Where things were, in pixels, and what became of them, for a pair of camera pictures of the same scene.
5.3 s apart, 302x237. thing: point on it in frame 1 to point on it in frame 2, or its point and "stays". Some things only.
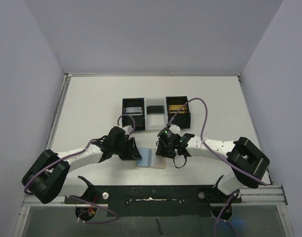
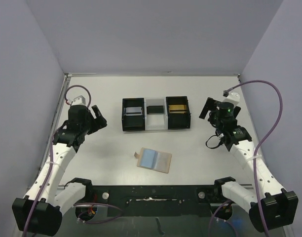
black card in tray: (155, 109) stays
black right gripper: (164, 148) to (212, 112)
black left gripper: (132, 153) to (100, 122)
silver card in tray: (134, 111) stays
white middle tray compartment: (155, 121) stays
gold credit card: (174, 108) stays
